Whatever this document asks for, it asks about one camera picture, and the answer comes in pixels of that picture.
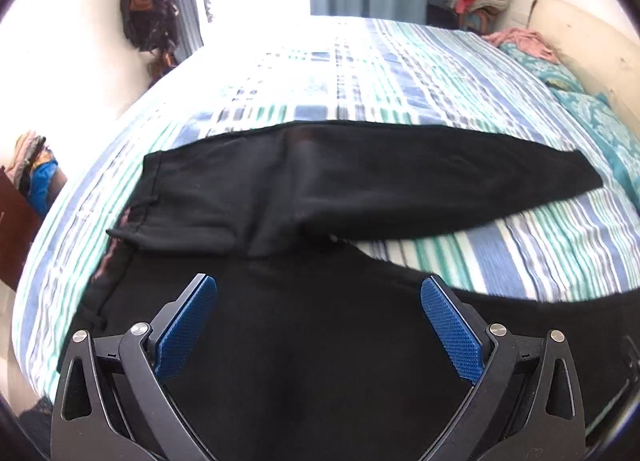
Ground striped bed sheet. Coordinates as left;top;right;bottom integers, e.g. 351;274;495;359
11;16;640;399

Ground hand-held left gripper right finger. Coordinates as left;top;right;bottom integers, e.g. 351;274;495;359
420;275;587;461

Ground brown wooden furniture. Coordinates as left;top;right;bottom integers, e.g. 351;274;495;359
0;167;43;289

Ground colourful clothes pile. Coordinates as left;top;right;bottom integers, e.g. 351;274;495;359
11;130;68;219

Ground teal patterned pillow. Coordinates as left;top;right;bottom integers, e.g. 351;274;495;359
499;40;640;202

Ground black pants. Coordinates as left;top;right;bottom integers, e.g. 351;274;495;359
56;122;640;461

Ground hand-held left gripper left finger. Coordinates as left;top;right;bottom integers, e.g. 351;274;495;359
50;273;218;461

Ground dark hanging bags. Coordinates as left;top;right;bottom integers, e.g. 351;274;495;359
119;0;182;87

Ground cream headboard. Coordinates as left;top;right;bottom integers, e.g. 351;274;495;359
529;0;640;124

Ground pink cloth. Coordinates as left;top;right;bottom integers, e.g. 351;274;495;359
484;27;561;64

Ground black lace cloth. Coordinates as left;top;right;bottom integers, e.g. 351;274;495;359
17;393;55;461

